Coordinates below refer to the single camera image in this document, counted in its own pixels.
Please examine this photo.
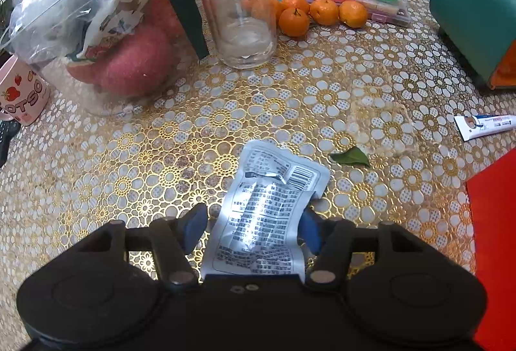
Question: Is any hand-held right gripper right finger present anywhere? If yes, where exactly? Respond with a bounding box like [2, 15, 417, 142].
[299, 209, 434, 290]

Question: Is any pink strawberry mug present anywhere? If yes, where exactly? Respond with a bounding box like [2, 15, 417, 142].
[0, 55, 51, 126]

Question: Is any desktop with gold floral cover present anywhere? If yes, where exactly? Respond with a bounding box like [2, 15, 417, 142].
[0, 0, 516, 336]

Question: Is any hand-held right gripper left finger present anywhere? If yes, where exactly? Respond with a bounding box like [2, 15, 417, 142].
[76, 204, 208, 289]

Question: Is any clear glass jar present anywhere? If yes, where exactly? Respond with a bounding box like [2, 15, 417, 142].
[183, 0, 279, 69]

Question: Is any green leaf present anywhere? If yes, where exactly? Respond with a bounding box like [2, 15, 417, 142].
[328, 146, 372, 168]

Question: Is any red cardboard box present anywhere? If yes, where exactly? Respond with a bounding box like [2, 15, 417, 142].
[465, 147, 516, 351]

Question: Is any large red apple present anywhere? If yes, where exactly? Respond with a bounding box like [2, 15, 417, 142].
[97, 26, 174, 97]

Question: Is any clear plastic film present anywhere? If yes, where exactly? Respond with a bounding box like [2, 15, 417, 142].
[349, 99, 418, 156]

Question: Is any green orange desk organizer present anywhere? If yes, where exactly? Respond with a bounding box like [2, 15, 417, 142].
[429, 0, 516, 90]

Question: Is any toothpaste tube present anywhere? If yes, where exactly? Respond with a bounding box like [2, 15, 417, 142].
[454, 114, 516, 142]

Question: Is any clear plastic bag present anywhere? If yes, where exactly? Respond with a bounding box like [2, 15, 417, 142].
[8, 0, 210, 118]

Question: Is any silver printed sachet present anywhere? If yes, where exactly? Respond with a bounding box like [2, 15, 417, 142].
[200, 139, 331, 279]

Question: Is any black remote control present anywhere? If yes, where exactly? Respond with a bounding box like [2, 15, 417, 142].
[0, 119, 22, 168]

